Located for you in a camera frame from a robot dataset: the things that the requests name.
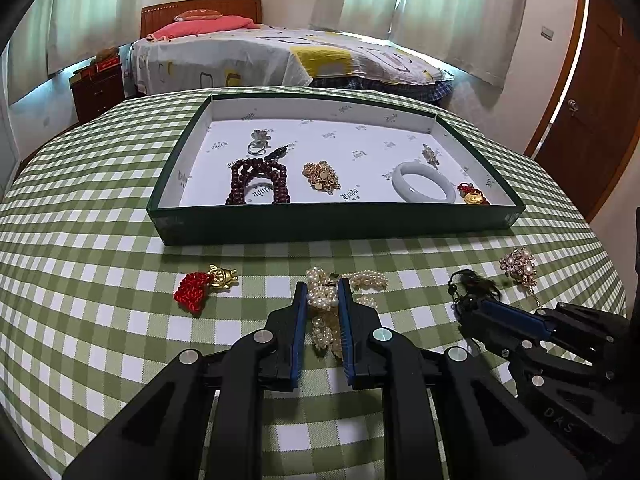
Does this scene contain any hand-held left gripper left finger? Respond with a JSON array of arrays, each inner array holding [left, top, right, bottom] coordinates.
[[62, 281, 308, 480]]

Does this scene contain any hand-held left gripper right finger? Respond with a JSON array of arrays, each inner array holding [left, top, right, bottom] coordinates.
[[337, 277, 588, 480]]

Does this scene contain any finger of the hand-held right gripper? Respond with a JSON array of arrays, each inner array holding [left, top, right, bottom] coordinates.
[[457, 305, 601, 396], [470, 296, 628, 361]]

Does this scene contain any white pearl necklace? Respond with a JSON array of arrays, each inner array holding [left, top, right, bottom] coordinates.
[[305, 267, 390, 361]]

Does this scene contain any black beaded cord bracelet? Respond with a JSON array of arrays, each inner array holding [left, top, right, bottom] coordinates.
[[446, 268, 503, 321]]

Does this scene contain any gold bell red cord charm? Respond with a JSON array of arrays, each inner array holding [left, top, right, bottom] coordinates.
[[457, 181, 492, 207]]

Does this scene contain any white jade bangle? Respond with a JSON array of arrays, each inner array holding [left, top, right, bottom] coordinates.
[[391, 160, 457, 204]]

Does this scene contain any gold coin bracelet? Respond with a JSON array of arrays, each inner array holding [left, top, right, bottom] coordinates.
[[301, 160, 342, 193]]

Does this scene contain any dark red bead bracelet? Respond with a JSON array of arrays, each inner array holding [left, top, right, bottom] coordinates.
[[225, 144, 292, 206]]

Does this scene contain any green shallow box tray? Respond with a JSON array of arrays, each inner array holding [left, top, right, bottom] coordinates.
[[146, 91, 527, 247]]

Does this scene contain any silver flower ring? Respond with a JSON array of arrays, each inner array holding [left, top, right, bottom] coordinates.
[[246, 129, 273, 156]]

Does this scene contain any pearl gold brooch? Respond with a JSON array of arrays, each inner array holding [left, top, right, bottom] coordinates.
[[498, 246, 548, 311]]

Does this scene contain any red knot gold charm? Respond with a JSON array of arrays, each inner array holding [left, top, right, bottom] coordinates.
[[173, 264, 238, 317]]

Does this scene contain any brown wooden door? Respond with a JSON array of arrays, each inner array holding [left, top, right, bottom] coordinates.
[[525, 0, 640, 223]]

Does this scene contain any green checked tablecloth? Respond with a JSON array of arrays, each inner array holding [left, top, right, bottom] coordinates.
[[0, 85, 628, 480]]

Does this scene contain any blue plaid bed sheet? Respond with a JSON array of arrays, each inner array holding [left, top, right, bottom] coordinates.
[[310, 76, 456, 107]]

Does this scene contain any patterned white bedspread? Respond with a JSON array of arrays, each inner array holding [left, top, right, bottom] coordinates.
[[127, 27, 453, 97]]

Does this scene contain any dark wooden nightstand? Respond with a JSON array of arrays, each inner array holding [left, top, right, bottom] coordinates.
[[70, 62, 126, 123]]

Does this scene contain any pink pillow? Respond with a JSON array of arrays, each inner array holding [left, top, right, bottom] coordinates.
[[149, 15, 256, 42]]

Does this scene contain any red gift box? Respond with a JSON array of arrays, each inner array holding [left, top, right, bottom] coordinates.
[[82, 57, 121, 78]]

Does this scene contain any wooden headboard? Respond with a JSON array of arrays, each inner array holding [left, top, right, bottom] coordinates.
[[140, 0, 263, 38]]

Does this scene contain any red embroidered cushion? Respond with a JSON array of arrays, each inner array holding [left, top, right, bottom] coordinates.
[[175, 8, 221, 22]]

